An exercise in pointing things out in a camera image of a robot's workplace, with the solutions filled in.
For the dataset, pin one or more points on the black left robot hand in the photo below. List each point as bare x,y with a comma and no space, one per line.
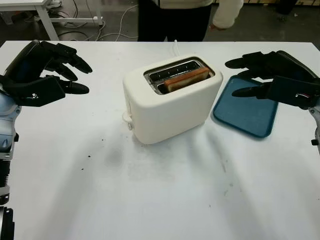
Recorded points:
27,60

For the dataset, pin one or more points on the person's bare hand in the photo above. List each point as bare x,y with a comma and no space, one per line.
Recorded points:
217,27

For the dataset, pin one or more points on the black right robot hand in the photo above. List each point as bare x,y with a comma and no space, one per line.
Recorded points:
292,66

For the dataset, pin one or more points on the browned toast slice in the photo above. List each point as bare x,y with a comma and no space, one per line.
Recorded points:
185,80

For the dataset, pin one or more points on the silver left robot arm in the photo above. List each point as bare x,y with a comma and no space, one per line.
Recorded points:
6,125

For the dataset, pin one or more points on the person's white-sleeved forearm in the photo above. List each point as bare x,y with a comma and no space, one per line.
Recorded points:
227,15

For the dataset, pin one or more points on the cream white toaster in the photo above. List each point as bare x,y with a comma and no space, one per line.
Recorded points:
170,112

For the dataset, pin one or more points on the white desk in background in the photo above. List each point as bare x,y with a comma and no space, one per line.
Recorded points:
45,17

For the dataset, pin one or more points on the blue plastic tray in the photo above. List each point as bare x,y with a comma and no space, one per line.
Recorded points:
242,117

